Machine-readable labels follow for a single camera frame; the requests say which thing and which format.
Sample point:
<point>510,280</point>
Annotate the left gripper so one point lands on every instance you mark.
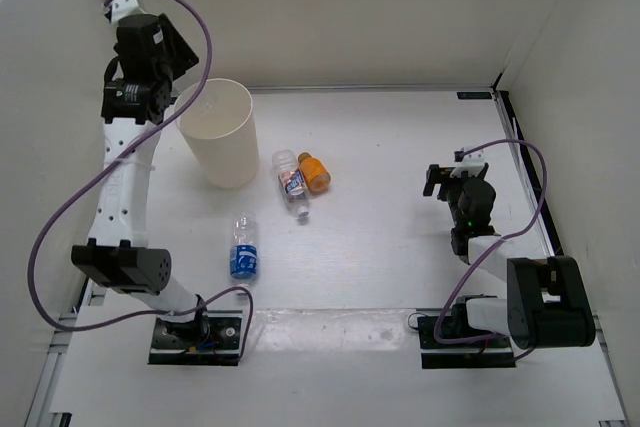
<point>184,58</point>

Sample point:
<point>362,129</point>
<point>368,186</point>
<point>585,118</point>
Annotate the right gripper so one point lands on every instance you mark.
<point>446,181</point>

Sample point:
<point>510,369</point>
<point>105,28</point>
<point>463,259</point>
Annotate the orange juice bottle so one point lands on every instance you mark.
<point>314,172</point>

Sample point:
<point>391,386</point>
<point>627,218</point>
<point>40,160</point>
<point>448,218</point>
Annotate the clear bottle white blue label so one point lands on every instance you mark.
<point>291,183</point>

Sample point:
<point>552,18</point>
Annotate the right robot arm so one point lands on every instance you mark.
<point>546,305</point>

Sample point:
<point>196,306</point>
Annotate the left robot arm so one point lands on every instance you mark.
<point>141,272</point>

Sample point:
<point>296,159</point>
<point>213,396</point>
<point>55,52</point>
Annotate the white cylindrical bin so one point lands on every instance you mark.
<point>219,129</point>

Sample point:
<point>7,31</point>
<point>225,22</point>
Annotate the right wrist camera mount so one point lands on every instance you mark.
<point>469,162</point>

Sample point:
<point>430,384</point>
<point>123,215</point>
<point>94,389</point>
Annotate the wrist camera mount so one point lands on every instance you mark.
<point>116,10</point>
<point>469,162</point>

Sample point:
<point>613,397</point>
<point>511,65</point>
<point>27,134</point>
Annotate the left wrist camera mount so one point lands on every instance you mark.
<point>116,10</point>

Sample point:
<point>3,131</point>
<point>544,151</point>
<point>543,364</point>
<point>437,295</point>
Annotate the black frame rail right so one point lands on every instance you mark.
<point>526,165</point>

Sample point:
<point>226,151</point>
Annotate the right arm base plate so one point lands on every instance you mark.
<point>484,354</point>

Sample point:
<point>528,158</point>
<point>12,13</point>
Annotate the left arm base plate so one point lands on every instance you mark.
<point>219,346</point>

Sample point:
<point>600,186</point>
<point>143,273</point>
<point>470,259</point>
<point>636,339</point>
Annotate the aluminium frame rail left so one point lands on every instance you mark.
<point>65,347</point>

